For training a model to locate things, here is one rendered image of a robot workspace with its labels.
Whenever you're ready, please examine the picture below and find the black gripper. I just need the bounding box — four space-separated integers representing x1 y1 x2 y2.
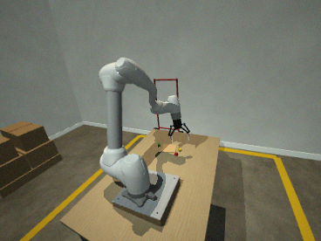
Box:
168 119 190 140

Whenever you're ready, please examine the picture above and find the tan flat mat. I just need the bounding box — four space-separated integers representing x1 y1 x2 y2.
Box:
161 144 176 153

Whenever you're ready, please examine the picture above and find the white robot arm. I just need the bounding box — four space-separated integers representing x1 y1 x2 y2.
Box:
99 58 181 208

